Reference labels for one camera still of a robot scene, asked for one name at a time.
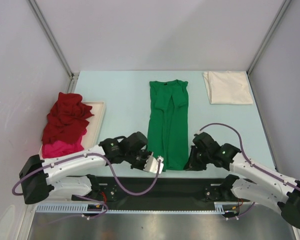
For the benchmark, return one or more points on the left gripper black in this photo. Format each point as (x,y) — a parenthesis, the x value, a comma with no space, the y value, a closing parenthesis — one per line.
(146,153)

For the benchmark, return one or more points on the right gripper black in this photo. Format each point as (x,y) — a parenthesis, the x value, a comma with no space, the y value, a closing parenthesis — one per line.
(192,165)

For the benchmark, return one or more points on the green t-shirt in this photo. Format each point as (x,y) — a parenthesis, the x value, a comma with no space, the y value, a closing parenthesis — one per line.
(168,124)

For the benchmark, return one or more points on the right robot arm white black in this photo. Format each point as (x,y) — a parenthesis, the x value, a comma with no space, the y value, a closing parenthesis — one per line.
(248,179)

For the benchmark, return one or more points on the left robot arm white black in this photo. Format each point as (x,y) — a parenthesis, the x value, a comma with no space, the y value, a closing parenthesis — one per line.
(71,176)

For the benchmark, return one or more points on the cream plastic tray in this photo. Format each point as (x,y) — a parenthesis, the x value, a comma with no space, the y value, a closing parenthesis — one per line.
(93,127)

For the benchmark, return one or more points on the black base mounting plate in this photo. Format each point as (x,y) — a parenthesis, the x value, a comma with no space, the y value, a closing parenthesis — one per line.
(168,194)

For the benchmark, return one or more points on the folded cream t-shirt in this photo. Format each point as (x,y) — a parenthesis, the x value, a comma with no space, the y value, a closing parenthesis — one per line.
(227,88)

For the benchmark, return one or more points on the dark red t-shirt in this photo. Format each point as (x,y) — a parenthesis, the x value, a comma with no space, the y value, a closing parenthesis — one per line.
(67,119)

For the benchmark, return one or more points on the pink t-shirt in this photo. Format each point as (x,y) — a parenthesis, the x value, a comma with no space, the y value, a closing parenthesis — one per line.
(60,148)

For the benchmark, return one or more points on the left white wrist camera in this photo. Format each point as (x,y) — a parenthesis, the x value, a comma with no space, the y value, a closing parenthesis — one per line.
(154,165)

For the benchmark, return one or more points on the aluminium front frame rail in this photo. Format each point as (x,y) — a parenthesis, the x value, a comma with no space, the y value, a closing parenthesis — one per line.
(226,221)

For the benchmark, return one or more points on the left aluminium frame post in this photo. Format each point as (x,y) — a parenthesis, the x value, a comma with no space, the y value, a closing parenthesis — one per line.
(39,15)

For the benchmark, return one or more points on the aluminium frame post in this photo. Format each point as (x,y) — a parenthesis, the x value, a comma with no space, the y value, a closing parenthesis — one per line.
(39,15)
(269,34)

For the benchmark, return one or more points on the right aluminium frame post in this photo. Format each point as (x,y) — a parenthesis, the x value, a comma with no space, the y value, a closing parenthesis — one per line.
(269,34)

